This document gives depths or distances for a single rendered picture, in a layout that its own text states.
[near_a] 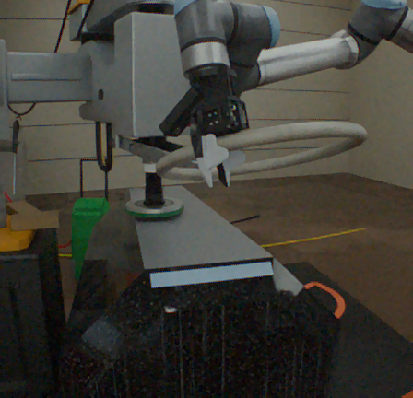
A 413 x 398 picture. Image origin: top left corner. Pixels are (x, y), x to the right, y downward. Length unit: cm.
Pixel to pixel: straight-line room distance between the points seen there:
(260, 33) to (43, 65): 126
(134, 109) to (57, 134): 505
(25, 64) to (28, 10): 466
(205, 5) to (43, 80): 124
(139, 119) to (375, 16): 80
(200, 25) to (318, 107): 709
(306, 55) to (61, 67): 119
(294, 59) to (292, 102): 646
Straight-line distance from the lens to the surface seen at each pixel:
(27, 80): 195
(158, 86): 149
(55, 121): 647
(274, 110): 739
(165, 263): 116
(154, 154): 142
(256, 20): 89
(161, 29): 151
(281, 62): 108
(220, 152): 75
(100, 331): 118
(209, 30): 82
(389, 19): 136
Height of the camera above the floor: 129
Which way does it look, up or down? 12 degrees down
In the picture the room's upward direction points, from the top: straight up
